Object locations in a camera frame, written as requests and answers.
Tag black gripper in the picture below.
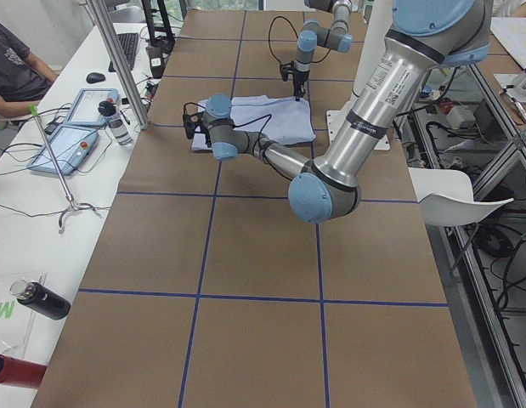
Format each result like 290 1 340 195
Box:
198 116 212 147
292 70 309 101

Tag light blue striped shirt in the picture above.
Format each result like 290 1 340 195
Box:
191 95 315 160

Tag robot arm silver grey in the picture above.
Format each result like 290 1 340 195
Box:
184 0 493 223
292 0 355 100

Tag clear plastic bottle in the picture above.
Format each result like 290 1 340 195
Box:
98 99 132 145

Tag black keyboard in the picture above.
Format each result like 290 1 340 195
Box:
116 32 139 71

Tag upper teach pendant tablet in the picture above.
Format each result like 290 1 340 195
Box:
64 88 119 128

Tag teach pendant tablet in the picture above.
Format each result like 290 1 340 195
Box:
64 88 119 128
26 125 99 175

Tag black computer mouse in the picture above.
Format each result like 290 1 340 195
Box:
86 72 106 84

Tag lower teach pendant tablet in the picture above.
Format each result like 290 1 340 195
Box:
26 125 99 175

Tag metal rod stand green tip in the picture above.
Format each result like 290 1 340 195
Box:
29 105 100 235

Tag white plastic chair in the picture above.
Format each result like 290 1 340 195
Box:
408 167 513 227

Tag seated person grey shirt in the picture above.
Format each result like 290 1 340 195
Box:
0 23 58 118

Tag black water bottle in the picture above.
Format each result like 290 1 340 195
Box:
10 280 71 320

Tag red cylinder bottle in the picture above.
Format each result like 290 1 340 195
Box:
0 354 47 389

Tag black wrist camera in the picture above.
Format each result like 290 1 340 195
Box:
279 61 294 82
182 112 202 140

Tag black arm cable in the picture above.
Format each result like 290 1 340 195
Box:
182 101 306 179
268 15 331 65

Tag white pedestal column with base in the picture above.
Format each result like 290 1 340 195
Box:
326 0 393 142

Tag aluminium frame post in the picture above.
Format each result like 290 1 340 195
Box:
87 0 150 130

